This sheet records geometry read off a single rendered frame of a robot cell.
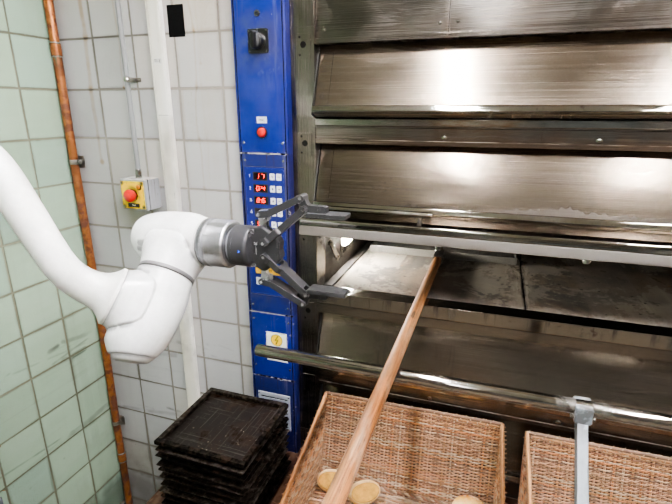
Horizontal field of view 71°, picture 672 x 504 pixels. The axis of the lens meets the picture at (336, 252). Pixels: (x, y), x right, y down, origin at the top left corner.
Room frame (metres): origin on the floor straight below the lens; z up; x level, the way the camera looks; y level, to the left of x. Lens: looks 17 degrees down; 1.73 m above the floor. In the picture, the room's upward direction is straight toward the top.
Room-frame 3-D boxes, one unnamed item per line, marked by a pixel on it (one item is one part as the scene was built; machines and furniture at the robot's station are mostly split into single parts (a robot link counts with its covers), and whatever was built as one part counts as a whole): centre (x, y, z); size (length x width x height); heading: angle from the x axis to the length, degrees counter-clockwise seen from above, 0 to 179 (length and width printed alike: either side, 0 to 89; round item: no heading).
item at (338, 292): (0.77, 0.01, 1.42); 0.07 x 0.03 x 0.01; 71
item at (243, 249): (0.81, 0.14, 1.49); 0.09 x 0.07 x 0.08; 71
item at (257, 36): (1.36, 0.22, 1.92); 0.06 x 0.04 x 0.11; 71
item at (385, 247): (1.87, -0.45, 1.20); 0.55 x 0.36 x 0.03; 71
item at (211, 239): (0.83, 0.21, 1.49); 0.09 x 0.06 x 0.09; 161
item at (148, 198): (1.52, 0.64, 1.46); 0.10 x 0.07 x 0.10; 71
